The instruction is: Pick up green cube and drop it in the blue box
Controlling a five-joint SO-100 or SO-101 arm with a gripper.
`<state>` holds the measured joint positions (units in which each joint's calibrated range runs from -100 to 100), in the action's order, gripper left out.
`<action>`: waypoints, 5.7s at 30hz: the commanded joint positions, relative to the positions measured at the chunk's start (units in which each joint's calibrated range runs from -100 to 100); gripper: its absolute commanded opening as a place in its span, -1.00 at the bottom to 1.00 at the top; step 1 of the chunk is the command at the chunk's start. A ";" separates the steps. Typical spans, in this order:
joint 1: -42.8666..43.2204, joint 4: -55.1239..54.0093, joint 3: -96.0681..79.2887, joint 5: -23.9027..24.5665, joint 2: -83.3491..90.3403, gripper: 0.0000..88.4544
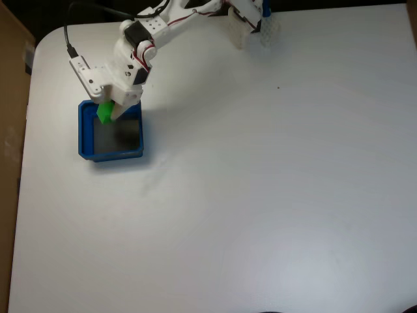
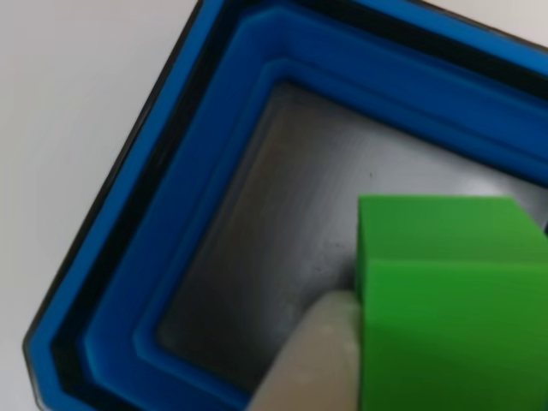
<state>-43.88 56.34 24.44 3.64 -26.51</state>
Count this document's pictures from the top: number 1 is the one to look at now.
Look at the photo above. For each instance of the black round object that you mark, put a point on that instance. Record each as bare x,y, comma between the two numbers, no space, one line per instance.
412,310

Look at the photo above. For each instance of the green cube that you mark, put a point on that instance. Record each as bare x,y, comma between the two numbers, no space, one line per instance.
104,114

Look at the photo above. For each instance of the brown cardboard panel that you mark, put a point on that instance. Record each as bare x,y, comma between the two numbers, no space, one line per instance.
9,130

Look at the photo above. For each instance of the blue table clamp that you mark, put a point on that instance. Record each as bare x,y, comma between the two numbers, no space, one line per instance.
266,9

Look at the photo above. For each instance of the blue plastic box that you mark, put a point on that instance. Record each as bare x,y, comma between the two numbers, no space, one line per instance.
86,137

